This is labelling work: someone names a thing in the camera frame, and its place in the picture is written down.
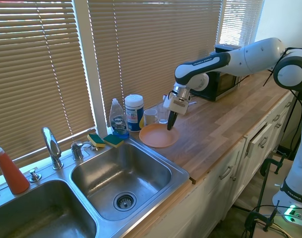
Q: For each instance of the black microwave oven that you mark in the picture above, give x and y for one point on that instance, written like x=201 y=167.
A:
x=223 y=84

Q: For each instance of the clear dish soap bottle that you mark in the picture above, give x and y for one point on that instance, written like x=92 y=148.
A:
x=118 y=121

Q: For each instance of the white kitchen base cabinet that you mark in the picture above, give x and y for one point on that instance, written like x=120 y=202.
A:
x=227 y=173

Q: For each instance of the orange spray bottle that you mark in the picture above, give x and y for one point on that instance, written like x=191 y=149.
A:
x=13 y=173

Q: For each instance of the wide tan window blind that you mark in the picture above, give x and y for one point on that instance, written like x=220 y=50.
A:
x=153 y=49
x=34 y=74

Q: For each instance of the chrome sink knob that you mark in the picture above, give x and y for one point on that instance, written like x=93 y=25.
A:
x=35 y=176

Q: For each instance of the clear drinking glass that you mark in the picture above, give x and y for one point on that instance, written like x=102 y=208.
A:
x=162 y=114

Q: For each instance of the black dishwasher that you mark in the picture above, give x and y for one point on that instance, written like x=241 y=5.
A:
x=287 y=129

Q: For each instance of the stainless steel double sink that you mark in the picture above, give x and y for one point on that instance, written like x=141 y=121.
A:
x=121 y=178

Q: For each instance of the chrome sink faucet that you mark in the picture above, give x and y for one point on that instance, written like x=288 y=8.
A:
x=51 y=146

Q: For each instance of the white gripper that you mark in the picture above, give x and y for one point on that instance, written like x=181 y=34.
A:
x=179 y=105

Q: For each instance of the white wipes canister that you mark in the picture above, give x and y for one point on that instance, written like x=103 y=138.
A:
x=134 y=114

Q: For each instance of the yellow green sponge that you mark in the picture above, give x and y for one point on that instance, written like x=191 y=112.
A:
x=113 y=140
x=96 y=140

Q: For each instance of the narrow tan window blind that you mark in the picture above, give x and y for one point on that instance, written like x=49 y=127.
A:
x=240 y=22

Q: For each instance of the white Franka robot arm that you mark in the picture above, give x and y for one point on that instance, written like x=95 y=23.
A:
x=255 y=55

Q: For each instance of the white ceramic mug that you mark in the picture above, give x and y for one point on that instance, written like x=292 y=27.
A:
x=150 y=117

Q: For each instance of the black bar clamp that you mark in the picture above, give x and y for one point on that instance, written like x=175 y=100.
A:
x=255 y=218
x=264 y=173

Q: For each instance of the orange plate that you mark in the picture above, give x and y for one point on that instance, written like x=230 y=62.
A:
x=155 y=136

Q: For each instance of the black food container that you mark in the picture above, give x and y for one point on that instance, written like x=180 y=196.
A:
x=222 y=47

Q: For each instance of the silver spoon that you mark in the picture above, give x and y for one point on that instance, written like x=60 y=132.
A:
x=193 y=102

